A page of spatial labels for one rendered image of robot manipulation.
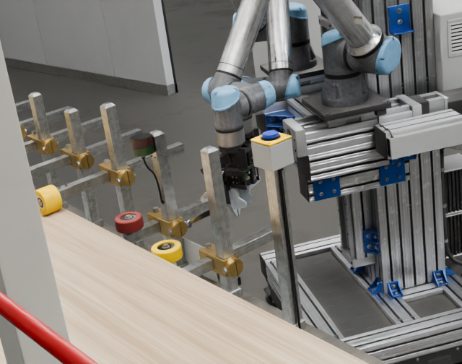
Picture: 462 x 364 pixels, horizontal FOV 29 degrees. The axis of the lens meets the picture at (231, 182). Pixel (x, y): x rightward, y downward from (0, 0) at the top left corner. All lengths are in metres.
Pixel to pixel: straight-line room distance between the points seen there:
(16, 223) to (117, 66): 6.58
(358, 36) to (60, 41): 5.51
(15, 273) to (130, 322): 1.25
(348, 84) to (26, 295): 2.10
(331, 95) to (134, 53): 4.40
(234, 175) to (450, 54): 1.03
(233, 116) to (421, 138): 0.74
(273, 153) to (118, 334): 0.54
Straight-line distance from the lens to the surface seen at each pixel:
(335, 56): 2.82
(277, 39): 2.84
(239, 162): 2.40
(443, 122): 2.91
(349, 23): 2.64
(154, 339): 2.00
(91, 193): 3.05
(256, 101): 2.40
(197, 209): 2.72
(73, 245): 2.51
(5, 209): 0.82
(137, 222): 2.58
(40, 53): 8.31
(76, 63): 7.87
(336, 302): 3.41
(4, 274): 0.84
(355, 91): 2.86
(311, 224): 4.52
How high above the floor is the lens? 1.93
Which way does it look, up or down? 22 degrees down
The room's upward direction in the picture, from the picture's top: 8 degrees counter-clockwise
